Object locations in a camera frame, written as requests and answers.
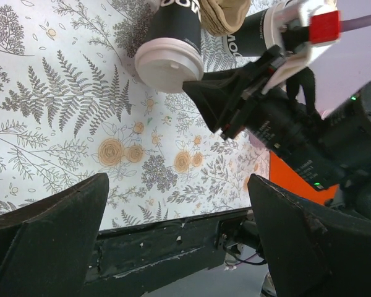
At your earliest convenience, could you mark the floral table mat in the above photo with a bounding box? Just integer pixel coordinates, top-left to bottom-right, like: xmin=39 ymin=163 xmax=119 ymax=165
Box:
xmin=0 ymin=1 xmax=270 ymax=230

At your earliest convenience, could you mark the stack of paper cups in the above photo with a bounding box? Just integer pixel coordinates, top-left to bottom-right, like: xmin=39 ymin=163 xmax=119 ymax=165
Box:
xmin=222 ymin=1 xmax=289 ymax=58

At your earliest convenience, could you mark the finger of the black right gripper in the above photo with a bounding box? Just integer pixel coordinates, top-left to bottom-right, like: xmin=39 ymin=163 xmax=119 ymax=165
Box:
xmin=182 ymin=45 xmax=284 ymax=133

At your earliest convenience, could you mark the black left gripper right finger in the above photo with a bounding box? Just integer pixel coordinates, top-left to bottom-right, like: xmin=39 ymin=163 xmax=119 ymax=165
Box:
xmin=248 ymin=174 xmax=371 ymax=296

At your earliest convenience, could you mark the white cup lid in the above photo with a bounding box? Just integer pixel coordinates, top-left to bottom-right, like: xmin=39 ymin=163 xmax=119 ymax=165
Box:
xmin=134 ymin=37 xmax=204 ymax=93

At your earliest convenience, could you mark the black paper coffee cup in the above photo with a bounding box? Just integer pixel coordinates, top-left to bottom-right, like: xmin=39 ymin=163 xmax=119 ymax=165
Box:
xmin=145 ymin=0 xmax=201 ymax=54

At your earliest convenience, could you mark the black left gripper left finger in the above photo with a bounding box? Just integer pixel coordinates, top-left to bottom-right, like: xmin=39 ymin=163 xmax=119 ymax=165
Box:
xmin=0 ymin=173 xmax=109 ymax=296

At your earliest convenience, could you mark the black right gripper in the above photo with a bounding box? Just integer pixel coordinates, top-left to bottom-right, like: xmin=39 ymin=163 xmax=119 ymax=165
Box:
xmin=221 ymin=79 xmax=371 ymax=191

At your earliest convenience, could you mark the brown cardboard cup carrier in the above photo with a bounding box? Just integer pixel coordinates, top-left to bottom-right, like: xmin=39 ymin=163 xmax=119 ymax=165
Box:
xmin=200 ymin=0 xmax=252 ymax=37

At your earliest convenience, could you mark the orange paper bag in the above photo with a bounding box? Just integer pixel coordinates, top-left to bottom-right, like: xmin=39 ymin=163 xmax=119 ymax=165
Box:
xmin=269 ymin=152 xmax=338 ymax=205

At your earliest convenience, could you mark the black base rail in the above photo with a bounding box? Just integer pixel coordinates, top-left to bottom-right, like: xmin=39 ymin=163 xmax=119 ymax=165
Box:
xmin=80 ymin=208 xmax=258 ymax=297

